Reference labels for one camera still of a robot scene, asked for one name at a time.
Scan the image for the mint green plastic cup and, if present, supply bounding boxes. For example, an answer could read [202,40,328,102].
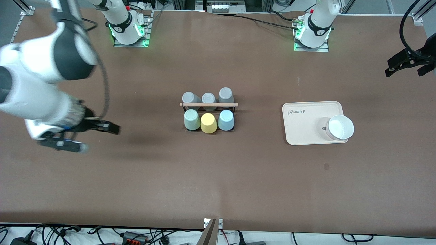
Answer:
[184,109,201,131]

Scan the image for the aluminium frame profile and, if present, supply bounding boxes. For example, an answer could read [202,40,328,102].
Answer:
[341,0,358,14]

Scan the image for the aluminium table edge rail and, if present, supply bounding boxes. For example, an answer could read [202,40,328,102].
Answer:
[10,0,35,45]

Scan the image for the light blue plastic cup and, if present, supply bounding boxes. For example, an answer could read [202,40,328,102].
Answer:
[217,109,235,131]

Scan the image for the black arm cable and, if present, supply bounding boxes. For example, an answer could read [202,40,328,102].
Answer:
[398,0,427,62]
[80,17,110,119]

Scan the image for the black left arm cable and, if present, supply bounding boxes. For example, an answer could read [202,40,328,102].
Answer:
[398,0,427,62]

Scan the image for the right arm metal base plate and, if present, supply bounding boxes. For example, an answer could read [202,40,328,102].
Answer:
[113,10,152,47]

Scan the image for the cream plastic tray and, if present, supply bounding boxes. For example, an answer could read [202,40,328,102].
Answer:
[282,101,349,146]

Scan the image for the black power adapter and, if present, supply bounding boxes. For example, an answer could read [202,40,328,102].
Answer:
[10,236,37,245]

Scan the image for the grey plastic cup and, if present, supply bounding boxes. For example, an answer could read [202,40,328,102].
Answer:
[202,92,217,111]
[182,92,202,110]
[218,87,235,109]

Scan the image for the looped black floor cable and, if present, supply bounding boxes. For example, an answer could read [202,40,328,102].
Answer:
[341,233,375,243]

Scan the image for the black box orange connectors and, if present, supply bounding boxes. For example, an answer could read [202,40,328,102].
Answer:
[122,231,149,245]

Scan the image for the black wire cup rack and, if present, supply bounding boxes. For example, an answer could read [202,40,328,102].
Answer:
[180,101,239,132]

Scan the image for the grey metal camera post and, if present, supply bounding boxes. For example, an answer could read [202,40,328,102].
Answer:
[196,218,218,245]

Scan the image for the short black table cable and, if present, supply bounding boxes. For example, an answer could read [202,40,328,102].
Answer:
[269,11,301,22]

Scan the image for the white power strip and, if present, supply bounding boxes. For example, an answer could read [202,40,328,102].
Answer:
[206,0,246,13]

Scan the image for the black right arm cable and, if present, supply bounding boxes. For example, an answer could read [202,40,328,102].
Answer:
[80,17,110,119]

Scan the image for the yellow plastic cup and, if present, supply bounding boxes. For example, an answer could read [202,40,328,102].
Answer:
[200,113,218,134]

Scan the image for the long black table cable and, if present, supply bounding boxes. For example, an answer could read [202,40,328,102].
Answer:
[218,13,299,30]

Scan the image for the white bowl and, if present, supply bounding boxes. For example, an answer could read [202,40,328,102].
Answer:
[325,115,355,141]

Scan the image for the tangled black floor cable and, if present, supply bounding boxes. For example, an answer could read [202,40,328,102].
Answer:
[34,223,82,245]

